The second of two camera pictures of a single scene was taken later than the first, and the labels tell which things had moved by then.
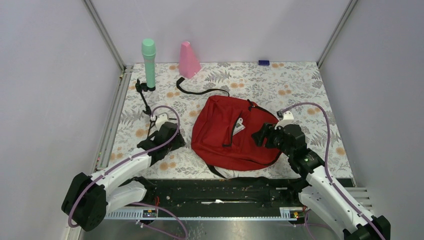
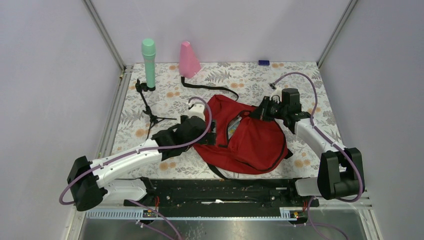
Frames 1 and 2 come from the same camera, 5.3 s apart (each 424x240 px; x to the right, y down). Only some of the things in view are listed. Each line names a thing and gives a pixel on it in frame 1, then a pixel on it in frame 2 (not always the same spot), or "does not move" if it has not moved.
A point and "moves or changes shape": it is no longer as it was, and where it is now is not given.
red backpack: x=222 y=133 moves or changes shape
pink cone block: x=189 y=64 does not move
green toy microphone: x=148 y=48 does not move
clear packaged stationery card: x=239 y=126 moves or changes shape
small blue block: x=263 y=62 does not move
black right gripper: x=267 y=130 -> x=260 y=112
